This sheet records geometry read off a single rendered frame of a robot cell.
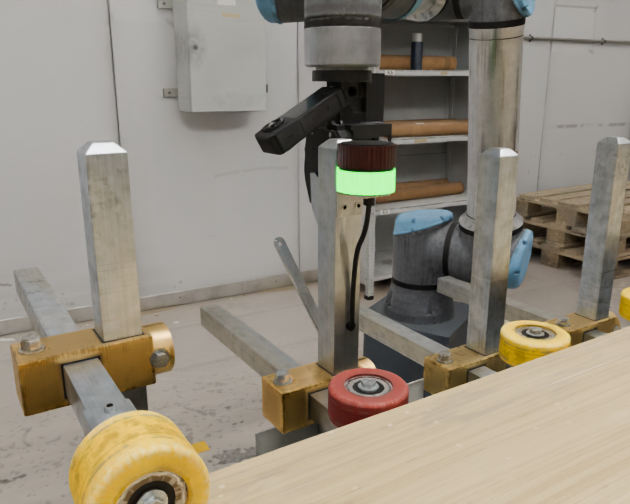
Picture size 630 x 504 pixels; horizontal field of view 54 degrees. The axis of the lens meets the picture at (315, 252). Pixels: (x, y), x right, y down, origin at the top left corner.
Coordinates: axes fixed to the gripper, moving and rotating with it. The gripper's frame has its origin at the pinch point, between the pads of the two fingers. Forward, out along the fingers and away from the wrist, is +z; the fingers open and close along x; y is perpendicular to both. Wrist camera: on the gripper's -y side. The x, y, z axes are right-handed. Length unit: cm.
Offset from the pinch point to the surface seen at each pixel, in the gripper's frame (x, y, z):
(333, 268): -9.3, -5.2, 1.1
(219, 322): 14.6, -8.8, 14.9
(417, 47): 211, 198, -36
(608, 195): -9.0, 44.8, -2.1
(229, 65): 224, 90, -26
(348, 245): -9.6, -3.4, -1.3
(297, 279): -1.1, -4.9, 4.7
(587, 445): -36.6, 2.5, 10.8
